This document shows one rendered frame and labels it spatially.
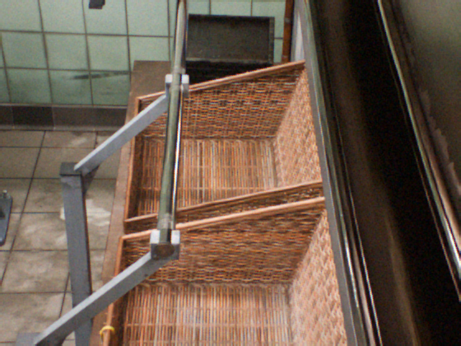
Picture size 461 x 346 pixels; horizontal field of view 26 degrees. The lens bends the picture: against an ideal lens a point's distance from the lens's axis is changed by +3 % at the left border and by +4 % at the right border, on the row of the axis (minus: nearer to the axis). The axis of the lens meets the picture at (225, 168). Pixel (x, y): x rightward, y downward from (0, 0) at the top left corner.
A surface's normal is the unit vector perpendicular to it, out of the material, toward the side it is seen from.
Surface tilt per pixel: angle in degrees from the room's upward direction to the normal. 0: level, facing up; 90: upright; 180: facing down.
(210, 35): 0
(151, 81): 0
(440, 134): 70
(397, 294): 10
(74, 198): 90
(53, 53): 90
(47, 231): 0
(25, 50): 90
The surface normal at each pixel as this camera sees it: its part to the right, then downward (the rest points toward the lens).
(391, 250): 0.19, -0.79
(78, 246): 0.00, 0.58
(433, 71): -0.94, -0.29
